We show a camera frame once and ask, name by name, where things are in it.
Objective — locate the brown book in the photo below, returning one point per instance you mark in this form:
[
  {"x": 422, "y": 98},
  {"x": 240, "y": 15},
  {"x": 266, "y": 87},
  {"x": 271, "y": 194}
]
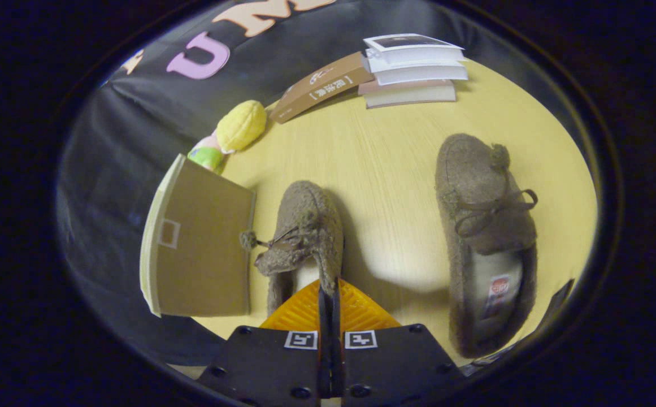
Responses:
[{"x": 322, "y": 85}]

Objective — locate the brown cardboard storage box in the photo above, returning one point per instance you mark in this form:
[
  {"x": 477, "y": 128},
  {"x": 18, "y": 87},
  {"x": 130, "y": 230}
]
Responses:
[{"x": 203, "y": 249}]

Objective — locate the yellow plush toy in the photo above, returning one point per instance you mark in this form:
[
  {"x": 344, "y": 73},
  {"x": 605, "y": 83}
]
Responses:
[{"x": 242, "y": 125}]

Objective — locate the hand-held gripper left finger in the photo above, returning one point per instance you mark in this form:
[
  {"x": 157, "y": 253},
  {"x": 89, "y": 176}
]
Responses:
[{"x": 282, "y": 367}]

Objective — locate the plain white book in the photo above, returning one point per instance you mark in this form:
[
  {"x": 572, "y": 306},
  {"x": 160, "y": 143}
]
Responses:
[{"x": 424, "y": 72}]

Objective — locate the green and pink plush toy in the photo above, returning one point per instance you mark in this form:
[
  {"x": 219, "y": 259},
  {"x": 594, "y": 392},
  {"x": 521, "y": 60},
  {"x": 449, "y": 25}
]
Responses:
[{"x": 208, "y": 155}]

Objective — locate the brown fuzzy shoe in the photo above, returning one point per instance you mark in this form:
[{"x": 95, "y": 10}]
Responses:
[
  {"x": 480, "y": 186},
  {"x": 305, "y": 226}
]

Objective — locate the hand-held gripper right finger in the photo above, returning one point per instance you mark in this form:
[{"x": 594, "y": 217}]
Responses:
[{"x": 390, "y": 367}]

